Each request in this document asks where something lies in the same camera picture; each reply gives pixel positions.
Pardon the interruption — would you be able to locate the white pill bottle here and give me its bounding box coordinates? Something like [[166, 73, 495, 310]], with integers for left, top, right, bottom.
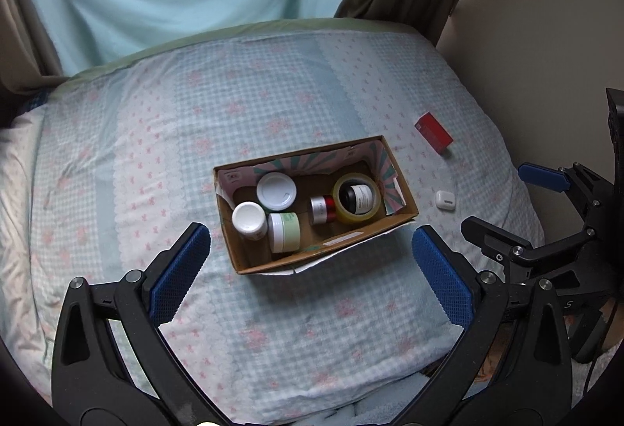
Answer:
[[232, 201, 268, 241]]

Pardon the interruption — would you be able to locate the green jar white lid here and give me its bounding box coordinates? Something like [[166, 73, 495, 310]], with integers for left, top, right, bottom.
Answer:
[[268, 213, 300, 254]]

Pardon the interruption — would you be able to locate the yellow tape roll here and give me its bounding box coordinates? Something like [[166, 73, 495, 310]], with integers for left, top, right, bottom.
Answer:
[[332, 172, 382, 225]]

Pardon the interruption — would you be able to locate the silver red small jar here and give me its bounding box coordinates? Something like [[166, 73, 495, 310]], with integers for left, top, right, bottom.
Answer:
[[310, 195, 337, 225]]

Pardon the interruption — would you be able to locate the black jar white label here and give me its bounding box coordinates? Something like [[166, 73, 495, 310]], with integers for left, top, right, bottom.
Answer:
[[339, 183, 374, 215]]

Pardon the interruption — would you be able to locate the red rectangular box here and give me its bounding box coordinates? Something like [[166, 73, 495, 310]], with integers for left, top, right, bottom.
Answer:
[[415, 112, 454, 154]]

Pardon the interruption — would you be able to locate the checkered floral bed cover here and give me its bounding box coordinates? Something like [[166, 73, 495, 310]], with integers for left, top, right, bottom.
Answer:
[[1, 23, 544, 425]]

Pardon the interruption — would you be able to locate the open cardboard box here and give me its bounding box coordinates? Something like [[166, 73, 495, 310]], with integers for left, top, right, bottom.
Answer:
[[214, 135, 419, 275]]

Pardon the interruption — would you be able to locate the white earbuds case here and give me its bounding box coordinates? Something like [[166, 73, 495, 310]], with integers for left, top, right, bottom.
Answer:
[[435, 190, 456, 211]]

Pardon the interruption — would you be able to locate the white lidded round jar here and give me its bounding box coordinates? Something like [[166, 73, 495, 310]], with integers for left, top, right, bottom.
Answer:
[[256, 172, 297, 211]]

